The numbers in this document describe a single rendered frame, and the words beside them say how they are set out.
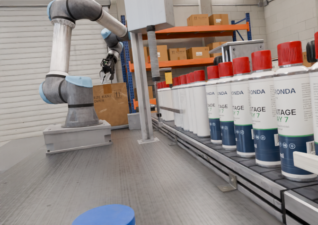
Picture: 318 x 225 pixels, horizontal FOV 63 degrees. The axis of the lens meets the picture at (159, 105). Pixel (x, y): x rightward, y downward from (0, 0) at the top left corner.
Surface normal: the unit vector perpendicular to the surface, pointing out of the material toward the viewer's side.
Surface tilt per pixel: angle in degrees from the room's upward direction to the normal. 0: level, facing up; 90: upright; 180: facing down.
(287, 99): 90
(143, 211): 0
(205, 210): 0
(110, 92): 90
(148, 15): 90
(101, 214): 0
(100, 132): 90
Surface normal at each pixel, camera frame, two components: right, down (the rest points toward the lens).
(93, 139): 0.29, 0.02
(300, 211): -0.98, 0.11
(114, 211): -0.11, -0.99
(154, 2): -0.42, 0.10
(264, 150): -0.62, 0.11
